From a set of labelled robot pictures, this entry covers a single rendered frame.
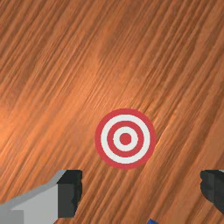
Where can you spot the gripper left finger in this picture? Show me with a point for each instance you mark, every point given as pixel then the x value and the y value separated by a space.
pixel 43 201

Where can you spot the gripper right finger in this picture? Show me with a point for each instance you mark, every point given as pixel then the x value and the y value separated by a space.
pixel 214 189

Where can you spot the long blue stick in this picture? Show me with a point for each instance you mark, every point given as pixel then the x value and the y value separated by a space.
pixel 152 221

